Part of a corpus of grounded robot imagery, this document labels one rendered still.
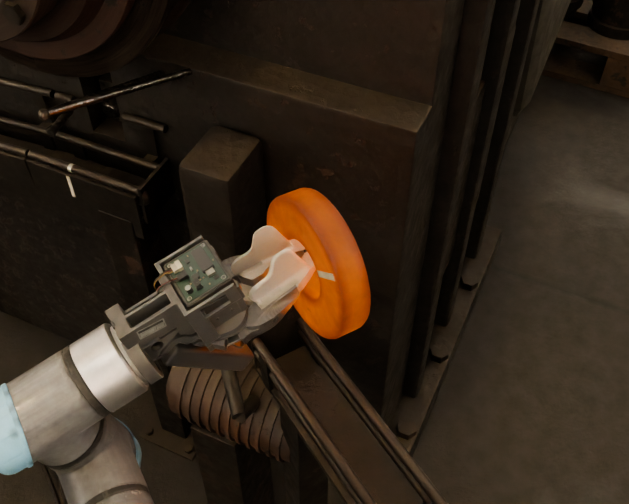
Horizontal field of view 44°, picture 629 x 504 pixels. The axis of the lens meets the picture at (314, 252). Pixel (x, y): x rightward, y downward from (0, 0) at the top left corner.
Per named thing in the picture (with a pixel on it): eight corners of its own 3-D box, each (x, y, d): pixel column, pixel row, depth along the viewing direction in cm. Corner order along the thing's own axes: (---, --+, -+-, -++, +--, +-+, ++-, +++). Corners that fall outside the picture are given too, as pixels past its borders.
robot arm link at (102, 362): (123, 424, 73) (94, 361, 78) (165, 397, 74) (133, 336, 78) (87, 391, 67) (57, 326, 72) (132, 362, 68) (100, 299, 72)
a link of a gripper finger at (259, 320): (304, 296, 73) (225, 347, 72) (307, 304, 75) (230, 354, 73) (280, 264, 76) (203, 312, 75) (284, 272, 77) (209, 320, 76)
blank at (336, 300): (318, 315, 88) (293, 326, 87) (277, 185, 85) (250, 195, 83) (389, 340, 74) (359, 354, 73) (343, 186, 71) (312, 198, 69)
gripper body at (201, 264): (242, 282, 68) (124, 358, 67) (268, 328, 75) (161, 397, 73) (206, 228, 73) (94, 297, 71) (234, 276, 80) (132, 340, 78)
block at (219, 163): (229, 237, 123) (215, 116, 105) (274, 253, 121) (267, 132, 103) (195, 284, 117) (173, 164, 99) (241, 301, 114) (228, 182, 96)
